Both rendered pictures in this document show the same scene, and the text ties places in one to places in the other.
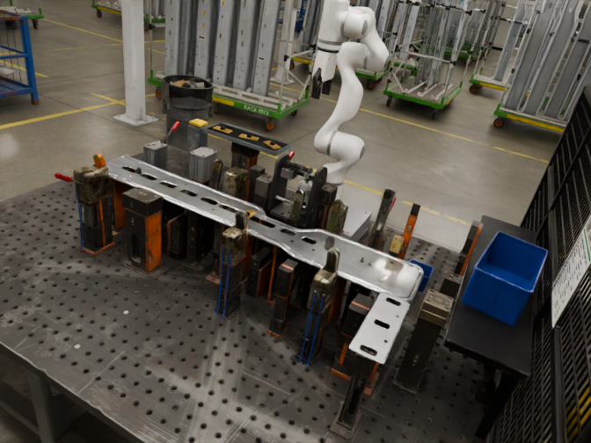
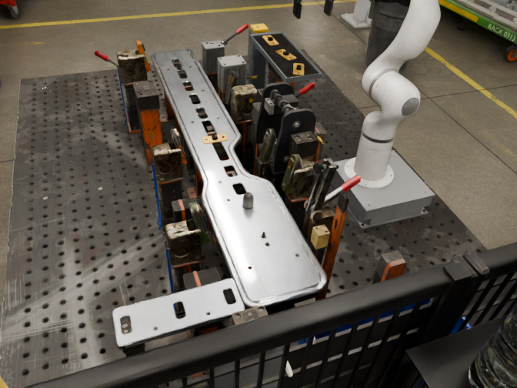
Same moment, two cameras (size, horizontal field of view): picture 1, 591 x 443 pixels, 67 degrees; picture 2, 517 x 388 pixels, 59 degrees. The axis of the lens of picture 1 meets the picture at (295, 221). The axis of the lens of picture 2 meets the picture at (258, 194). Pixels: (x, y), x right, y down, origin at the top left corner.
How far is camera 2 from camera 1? 1.07 m
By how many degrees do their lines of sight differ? 38
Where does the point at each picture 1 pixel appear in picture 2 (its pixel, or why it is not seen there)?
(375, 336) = (154, 316)
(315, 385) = not seen: hidden behind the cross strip
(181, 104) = (385, 10)
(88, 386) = (19, 229)
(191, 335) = (122, 231)
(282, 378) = not seen: hidden behind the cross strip
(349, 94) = (410, 21)
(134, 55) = not seen: outside the picture
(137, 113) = (363, 15)
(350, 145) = (391, 93)
